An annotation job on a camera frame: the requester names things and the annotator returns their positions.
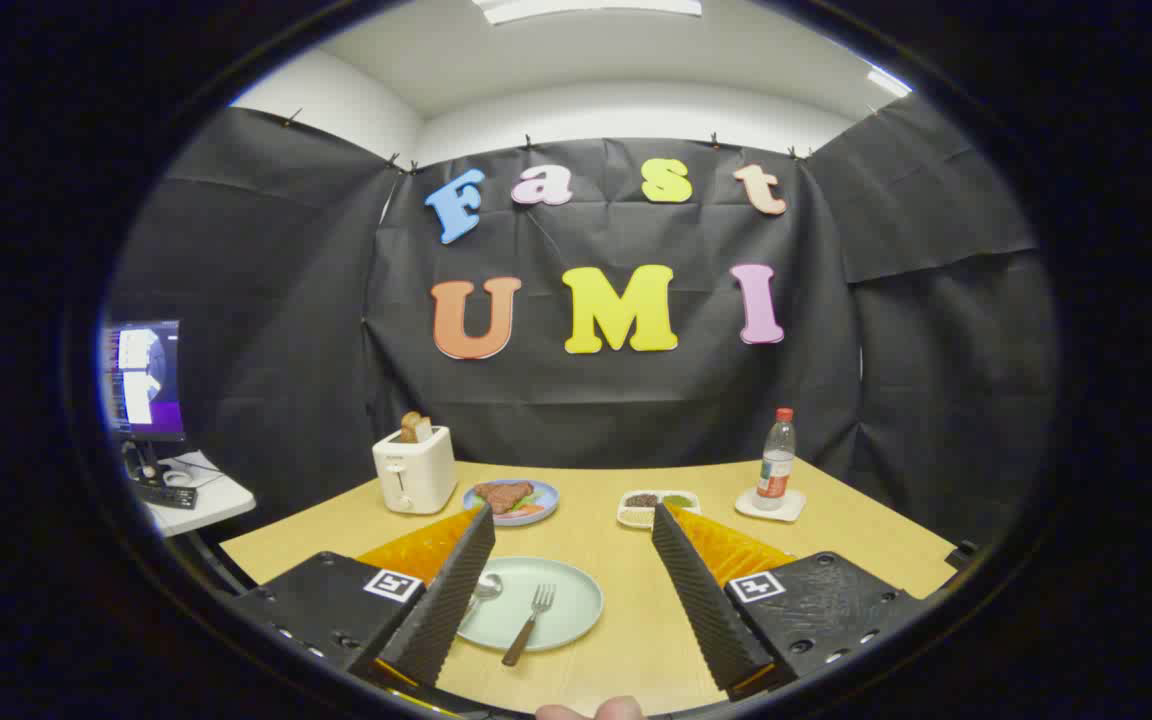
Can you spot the metal spoon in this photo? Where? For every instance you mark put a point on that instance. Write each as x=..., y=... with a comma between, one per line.
x=488, y=585

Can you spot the white divided dish with beans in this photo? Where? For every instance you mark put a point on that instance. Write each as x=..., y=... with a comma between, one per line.
x=642, y=503

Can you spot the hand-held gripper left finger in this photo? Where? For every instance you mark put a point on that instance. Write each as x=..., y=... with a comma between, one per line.
x=441, y=610

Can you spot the long ceiling light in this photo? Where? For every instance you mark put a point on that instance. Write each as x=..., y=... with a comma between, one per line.
x=586, y=8

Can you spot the white side table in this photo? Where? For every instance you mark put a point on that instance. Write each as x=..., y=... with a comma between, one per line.
x=221, y=495

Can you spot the computer monitor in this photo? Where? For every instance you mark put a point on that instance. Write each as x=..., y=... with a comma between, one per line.
x=144, y=380

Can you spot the mint green plate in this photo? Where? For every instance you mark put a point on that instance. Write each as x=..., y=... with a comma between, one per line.
x=571, y=600

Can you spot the white square coaster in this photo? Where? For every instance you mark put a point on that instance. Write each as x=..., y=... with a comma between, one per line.
x=786, y=512

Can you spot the black table clamp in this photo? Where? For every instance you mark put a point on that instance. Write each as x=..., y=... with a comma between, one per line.
x=963, y=555

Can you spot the blue plate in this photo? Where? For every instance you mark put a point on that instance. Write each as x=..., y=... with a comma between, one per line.
x=542, y=497

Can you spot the white toaster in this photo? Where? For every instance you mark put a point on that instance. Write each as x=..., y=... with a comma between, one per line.
x=414, y=472

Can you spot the clear water bottle red cap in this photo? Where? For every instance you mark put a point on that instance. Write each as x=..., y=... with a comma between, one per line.
x=776, y=470

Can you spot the black keyboard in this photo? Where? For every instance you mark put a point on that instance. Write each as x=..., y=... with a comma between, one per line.
x=166, y=496

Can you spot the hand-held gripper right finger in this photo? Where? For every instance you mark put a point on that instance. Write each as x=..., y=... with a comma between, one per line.
x=701, y=600

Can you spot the brown steak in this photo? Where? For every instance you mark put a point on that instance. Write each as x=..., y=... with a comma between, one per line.
x=502, y=495

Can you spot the toast slice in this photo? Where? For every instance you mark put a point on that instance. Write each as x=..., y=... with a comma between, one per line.
x=414, y=427

